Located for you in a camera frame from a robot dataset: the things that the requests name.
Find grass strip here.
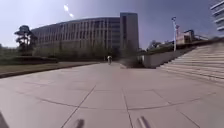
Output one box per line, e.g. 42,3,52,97
0,61,101,76

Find tall dark tree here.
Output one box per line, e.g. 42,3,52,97
13,24,38,56

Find white tiered building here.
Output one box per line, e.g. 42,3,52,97
209,0,224,33

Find wide stone steps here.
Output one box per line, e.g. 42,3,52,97
156,41,224,84

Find dark low hedge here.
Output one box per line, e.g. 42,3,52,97
0,55,59,66

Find grey concrete retaining wall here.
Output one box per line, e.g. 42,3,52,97
142,46,198,69

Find large curved glass building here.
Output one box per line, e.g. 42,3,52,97
30,12,140,54

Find row of bushes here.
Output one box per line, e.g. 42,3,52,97
32,43,141,63

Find pale paved slab plaza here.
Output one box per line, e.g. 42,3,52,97
0,61,224,128

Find pale pole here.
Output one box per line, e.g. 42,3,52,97
171,16,178,53

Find person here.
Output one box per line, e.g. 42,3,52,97
106,55,113,66

